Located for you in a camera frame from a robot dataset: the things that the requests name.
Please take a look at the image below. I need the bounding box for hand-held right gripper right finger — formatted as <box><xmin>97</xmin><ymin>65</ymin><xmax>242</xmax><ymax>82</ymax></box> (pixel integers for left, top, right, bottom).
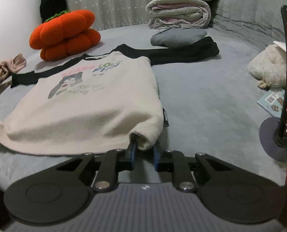
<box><xmin>153</xmin><ymin>142</ymin><xmax>233</xmax><ymax>191</ymax></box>

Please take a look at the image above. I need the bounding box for folded grey cloth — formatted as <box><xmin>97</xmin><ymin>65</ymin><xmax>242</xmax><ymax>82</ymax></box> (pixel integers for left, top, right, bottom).
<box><xmin>150</xmin><ymin>28</ymin><xmax>208</xmax><ymax>47</ymax></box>

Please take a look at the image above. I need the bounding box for cream and black sweatshirt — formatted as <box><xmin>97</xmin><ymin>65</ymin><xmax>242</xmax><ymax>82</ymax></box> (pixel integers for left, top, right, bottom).
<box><xmin>0</xmin><ymin>36</ymin><xmax>220</xmax><ymax>156</ymax></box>

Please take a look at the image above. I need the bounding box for grey star print curtain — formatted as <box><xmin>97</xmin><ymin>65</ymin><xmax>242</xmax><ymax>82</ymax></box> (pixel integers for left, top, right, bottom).
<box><xmin>61</xmin><ymin>0</ymin><xmax>168</xmax><ymax>31</ymax></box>

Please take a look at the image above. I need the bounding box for round base tablet stand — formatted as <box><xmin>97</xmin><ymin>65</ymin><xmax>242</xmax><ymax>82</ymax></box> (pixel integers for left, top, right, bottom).
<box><xmin>259</xmin><ymin>117</ymin><xmax>287</xmax><ymax>161</ymax></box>

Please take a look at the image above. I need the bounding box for beige crumpled cloth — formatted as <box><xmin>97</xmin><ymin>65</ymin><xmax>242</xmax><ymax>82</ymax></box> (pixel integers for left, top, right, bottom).
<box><xmin>0</xmin><ymin>54</ymin><xmax>27</xmax><ymax>87</ymax></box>

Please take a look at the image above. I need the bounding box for orange pumpkin plush pillow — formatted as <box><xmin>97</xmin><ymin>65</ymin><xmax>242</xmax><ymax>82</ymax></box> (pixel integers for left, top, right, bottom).
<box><xmin>29</xmin><ymin>10</ymin><xmax>101</xmax><ymax>61</ymax></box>

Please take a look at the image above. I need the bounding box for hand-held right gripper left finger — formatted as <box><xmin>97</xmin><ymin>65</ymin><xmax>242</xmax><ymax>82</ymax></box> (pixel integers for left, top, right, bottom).
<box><xmin>55</xmin><ymin>142</ymin><xmax>137</xmax><ymax>190</ymax></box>

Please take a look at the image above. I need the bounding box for light blue booklet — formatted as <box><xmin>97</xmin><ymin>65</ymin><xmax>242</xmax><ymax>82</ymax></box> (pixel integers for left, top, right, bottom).
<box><xmin>257</xmin><ymin>88</ymin><xmax>286</xmax><ymax>118</ymax></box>

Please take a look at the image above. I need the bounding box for grey quilted blanket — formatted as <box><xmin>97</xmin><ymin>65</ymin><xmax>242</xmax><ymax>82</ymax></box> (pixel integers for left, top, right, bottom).
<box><xmin>206</xmin><ymin>0</ymin><xmax>287</xmax><ymax>61</ymax></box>

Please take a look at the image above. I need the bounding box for white plush toy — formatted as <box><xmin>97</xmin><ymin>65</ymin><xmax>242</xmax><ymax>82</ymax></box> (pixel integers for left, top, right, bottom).
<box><xmin>247</xmin><ymin>41</ymin><xmax>287</xmax><ymax>89</ymax></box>

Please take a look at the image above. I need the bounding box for folded white pink quilt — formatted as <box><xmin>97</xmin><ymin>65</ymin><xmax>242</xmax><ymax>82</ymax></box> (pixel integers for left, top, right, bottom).
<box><xmin>145</xmin><ymin>0</ymin><xmax>212</xmax><ymax>29</ymax></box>

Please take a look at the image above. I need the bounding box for black plush toy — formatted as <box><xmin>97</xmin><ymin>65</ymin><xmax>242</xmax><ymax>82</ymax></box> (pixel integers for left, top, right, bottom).
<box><xmin>39</xmin><ymin>0</ymin><xmax>68</xmax><ymax>24</ymax></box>

